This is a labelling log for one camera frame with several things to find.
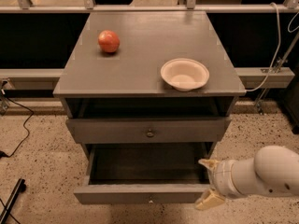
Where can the black floor stand bar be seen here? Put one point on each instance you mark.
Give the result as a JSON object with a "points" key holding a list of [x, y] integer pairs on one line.
{"points": [[19, 188]]}

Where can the grey wooden drawer cabinet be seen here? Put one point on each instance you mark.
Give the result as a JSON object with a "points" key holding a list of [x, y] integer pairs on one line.
{"points": [[127, 84]]}

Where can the white paper bowl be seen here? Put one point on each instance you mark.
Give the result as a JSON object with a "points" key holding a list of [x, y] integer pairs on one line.
{"points": [[184, 74]]}

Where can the metal railing frame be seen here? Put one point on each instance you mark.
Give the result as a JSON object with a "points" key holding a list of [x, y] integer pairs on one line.
{"points": [[88, 6]]}

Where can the grey top drawer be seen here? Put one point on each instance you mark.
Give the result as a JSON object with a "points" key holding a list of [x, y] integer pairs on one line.
{"points": [[118, 131]]}

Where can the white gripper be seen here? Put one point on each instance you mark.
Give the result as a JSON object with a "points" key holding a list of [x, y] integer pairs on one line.
{"points": [[221, 177]]}

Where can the metal diagonal strut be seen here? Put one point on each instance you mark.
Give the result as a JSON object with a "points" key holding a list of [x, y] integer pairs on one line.
{"points": [[259, 100]]}

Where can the red apple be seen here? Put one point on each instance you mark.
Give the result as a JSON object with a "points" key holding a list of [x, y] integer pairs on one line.
{"points": [[108, 41]]}

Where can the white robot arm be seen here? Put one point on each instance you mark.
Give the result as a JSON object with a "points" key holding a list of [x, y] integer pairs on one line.
{"points": [[272, 172]]}

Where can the grey drawer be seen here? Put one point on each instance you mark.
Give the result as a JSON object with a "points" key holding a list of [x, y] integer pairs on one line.
{"points": [[118, 131], [144, 173]]}

